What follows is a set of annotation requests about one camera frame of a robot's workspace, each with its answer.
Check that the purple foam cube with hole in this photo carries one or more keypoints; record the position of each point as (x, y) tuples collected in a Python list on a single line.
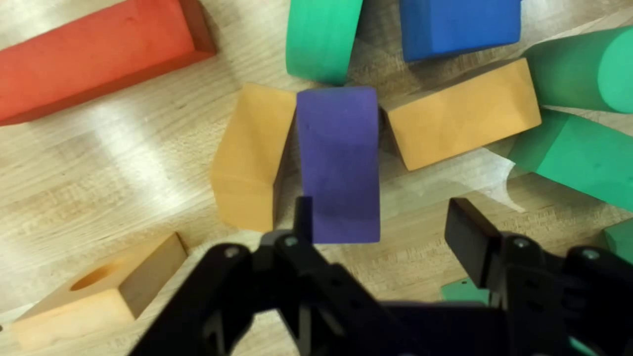
[(338, 164)]

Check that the orange rectangular foam block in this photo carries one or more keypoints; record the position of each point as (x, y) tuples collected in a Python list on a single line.
[(465, 115)]

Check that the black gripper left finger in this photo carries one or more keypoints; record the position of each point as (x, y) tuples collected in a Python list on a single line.
[(303, 219)]

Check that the blue rectangular foam block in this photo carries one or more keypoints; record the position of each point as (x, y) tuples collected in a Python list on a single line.
[(457, 26)]

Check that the green foam cylinder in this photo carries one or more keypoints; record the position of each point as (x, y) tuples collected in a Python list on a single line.
[(580, 69)]

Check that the yellow foam cube with hole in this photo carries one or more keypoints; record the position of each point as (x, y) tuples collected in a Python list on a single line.
[(65, 316)]

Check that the short green foam block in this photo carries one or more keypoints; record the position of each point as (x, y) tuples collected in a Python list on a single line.
[(580, 158)]

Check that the long red-orange foam block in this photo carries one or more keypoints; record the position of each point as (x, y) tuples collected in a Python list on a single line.
[(99, 59)]

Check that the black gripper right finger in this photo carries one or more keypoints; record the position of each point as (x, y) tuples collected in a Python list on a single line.
[(471, 239)]

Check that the yellow foam triangle block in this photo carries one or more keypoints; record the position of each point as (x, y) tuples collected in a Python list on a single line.
[(249, 158)]

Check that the green half cylinder block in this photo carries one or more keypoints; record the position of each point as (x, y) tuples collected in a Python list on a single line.
[(323, 39)]

